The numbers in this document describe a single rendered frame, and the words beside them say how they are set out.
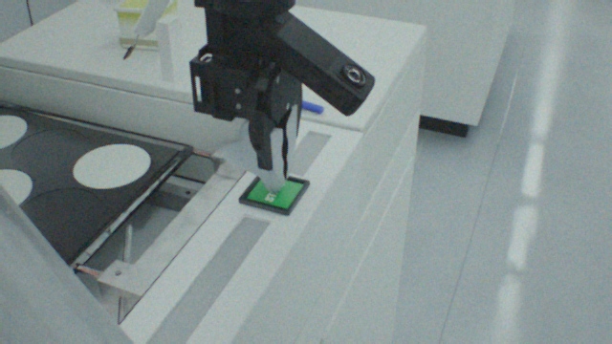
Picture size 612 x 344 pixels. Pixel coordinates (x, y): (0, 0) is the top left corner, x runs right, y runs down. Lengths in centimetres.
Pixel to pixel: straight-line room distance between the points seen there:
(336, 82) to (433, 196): 175
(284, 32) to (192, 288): 24
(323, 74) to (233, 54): 9
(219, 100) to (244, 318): 20
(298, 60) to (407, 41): 47
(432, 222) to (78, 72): 147
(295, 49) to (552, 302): 155
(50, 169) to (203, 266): 34
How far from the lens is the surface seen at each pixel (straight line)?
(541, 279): 205
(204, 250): 60
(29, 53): 105
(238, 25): 57
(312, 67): 55
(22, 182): 86
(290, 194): 65
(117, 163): 85
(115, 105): 94
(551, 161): 259
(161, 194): 87
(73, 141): 91
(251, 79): 56
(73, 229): 76
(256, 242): 61
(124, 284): 66
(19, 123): 99
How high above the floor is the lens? 136
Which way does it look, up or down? 35 degrees down
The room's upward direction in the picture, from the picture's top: straight up
